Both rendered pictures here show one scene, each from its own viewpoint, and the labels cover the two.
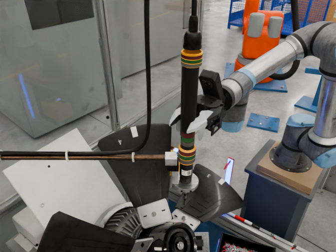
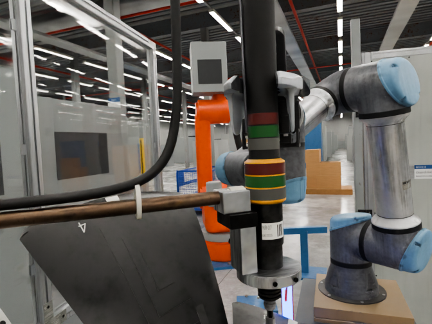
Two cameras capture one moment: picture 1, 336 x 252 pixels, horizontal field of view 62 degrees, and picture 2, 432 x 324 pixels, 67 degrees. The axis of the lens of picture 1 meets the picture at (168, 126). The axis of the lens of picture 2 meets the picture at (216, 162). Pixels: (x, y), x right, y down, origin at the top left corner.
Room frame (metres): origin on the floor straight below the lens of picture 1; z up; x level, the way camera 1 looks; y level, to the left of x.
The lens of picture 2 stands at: (0.23, 0.12, 1.49)
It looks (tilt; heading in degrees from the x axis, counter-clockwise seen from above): 3 degrees down; 340
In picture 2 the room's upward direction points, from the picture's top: 3 degrees counter-clockwise
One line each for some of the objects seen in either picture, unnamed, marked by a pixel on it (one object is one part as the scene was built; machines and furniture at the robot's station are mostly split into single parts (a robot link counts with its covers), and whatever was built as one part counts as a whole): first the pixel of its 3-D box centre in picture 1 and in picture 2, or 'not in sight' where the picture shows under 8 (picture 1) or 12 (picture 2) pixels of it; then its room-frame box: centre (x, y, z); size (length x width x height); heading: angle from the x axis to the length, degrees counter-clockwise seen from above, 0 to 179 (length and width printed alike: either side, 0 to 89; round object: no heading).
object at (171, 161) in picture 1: (182, 169); (258, 232); (0.54, -0.04, 1.40); 0.09 x 0.07 x 0.10; 90
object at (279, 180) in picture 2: (186, 153); (265, 179); (0.54, -0.05, 1.45); 0.04 x 0.04 x 0.01
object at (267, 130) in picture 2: (187, 136); (263, 132); (0.54, -0.05, 1.50); 0.03 x 0.03 x 0.01
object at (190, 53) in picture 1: (191, 58); not in sight; (0.54, -0.05, 1.70); 0.04 x 0.04 x 0.03
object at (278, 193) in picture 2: (186, 157); (265, 191); (0.54, -0.05, 1.44); 0.04 x 0.04 x 0.01
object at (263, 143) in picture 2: (187, 140); (263, 144); (0.54, -0.05, 1.49); 0.03 x 0.03 x 0.01
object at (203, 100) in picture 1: (211, 108); (273, 116); (0.63, -0.11, 1.53); 0.12 x 0.08 x 0.09; 143
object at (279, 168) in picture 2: (187, 149); (264, 168); (0.54, -0.05, 1.47); 0.04 x 0.04 x 0.01
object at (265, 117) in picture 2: (188, 132); (262, 119); (0.54, -0.05, 1.52); 0.03 x 0.03 x 0.01
